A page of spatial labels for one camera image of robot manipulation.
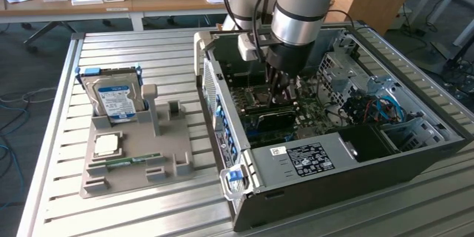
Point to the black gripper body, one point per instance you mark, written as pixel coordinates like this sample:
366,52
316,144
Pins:
288,58

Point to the green GPU with black fan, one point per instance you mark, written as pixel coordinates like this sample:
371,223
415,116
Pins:
275,121

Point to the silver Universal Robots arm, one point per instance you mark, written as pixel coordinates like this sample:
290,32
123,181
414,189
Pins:
299,4

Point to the metal socket cover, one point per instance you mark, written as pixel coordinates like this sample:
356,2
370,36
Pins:
298,88

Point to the CPU socket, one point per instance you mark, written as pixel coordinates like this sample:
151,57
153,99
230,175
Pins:
260,96

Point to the green motherboard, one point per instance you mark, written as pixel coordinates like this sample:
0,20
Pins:
314,120

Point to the metal drive cage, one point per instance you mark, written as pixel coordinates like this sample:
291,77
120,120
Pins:
344,78

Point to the blue expansion slot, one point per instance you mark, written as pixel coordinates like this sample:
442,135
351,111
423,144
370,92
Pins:
251,133

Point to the black plastic fan shroud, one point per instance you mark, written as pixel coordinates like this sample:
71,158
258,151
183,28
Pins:
370,142

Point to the grey power supply unit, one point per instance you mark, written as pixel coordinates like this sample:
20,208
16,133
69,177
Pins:
274,170

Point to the blue case latch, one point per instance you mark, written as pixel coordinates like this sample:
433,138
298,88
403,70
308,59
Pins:
232,176

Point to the open black PC case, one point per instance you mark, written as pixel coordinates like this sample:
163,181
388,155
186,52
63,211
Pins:
332,187

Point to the metal disk bay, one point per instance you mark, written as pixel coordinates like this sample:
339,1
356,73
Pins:
422,133

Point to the grey parts rack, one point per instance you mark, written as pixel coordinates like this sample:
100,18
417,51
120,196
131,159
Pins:
140,142

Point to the hard disk in blue carrier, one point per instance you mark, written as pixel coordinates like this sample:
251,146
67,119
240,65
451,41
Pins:
115,101

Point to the green RAM stick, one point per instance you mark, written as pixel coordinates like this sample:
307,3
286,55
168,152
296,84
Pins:
121,161

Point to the silver CPU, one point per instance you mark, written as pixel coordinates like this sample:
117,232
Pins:
107,144

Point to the black desk leg with caster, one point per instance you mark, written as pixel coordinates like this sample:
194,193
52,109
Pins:
48,30

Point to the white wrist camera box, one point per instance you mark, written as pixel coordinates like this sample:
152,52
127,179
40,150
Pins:
247,47

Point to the white desk frame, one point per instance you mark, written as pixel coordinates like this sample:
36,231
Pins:
465,33

